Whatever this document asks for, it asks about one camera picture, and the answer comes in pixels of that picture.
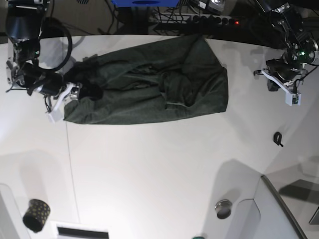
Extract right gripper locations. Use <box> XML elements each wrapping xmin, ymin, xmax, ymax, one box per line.
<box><xmin>27</xmin><ymin>72</ymin><xmax>103</xmax><ymax>114</ymax></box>

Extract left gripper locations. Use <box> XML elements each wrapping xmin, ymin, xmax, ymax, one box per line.
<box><xmin>253</xmin><ymin>59</ymin><xmax>309</xmax><ymax>94</ymax></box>

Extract dark green t-shirt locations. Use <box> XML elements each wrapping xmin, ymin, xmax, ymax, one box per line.
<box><xmin>64</xmin><ymin>35</ymin><xmax>229</xmax><ymax>125</ymax></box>

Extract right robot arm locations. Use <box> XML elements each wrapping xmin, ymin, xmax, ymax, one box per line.
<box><xmin>5</xmin><ymin>0</ymin><xmax>103</xmax><ymax>115</ymax></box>

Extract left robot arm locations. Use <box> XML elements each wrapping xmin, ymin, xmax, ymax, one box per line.
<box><xmin>255</xmin><ymin>0</ymin><xmax>319</xmax><ymax>94</ymax></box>

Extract small black clip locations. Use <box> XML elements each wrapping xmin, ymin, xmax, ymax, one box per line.
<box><xmin>273</xmin><ymin>131</ymin><xmax>284</xmax><ymax>147</ymax></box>

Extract blue box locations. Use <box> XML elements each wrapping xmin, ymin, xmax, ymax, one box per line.
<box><xmin>111</xmin><ymin>0</ymin><xmax>179</xmax><ymax>7</ymax></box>

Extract white power strip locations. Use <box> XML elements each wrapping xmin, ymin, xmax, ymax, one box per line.
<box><xmin>150</xmin><ymin>12</ymin><xmax>241</xmax><ymax>26</ymax></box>

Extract black patterned cup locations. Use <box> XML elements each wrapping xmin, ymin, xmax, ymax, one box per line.
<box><xmin>22</xmin><ymin>199</ymin><xmax>51</xmax><ymax>233</ymax></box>

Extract black white flat device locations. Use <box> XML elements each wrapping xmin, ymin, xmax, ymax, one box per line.
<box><xmin>51</xmin><ymin>221</ymin><xmax>110</xmax><ymax>239</ymax></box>

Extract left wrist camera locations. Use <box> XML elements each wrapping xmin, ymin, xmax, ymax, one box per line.
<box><xmin>285</xmin><ymin>93</ymin><xmax>302</xmax><ymax>106</ymax></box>

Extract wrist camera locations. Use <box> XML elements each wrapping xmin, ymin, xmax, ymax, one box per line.
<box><xmin>47</xmin><ymin>110</ymin><xmax>64</xmax><ymax>123</ymax></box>
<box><xmin>285</xmin><ymin>93</ymin><xmax>302</xmax><ymax>106</ymax></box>

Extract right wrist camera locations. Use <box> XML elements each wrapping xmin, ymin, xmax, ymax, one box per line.
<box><xmin>47</xmin><ymin>110</ymin><xmax>64</xmax><ymax>123</ymax></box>

